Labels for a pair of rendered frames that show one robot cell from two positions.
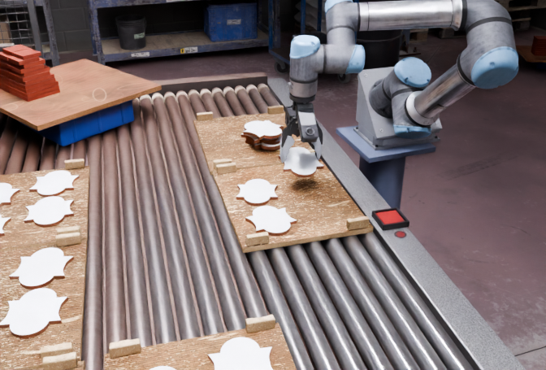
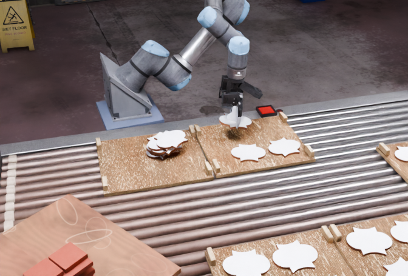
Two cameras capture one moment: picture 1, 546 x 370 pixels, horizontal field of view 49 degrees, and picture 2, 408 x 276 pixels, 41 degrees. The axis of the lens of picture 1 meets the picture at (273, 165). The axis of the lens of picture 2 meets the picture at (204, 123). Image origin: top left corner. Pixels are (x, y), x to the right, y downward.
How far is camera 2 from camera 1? 2.49 m
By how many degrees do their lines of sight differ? 76
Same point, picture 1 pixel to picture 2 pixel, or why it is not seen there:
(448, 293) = (328, 104)
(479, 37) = not seen: outside the picture
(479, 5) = not seen: outside the picture
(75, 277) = (371, 224)
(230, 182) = (232, 166)
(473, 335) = (354, 102)
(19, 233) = (329, 268)
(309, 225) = (284, 134)
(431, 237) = not seen: hidden behind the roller
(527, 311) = not seen: hidden behind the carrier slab
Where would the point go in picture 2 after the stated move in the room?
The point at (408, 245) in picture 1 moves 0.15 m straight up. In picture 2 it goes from (289, 109) to (292, 80)
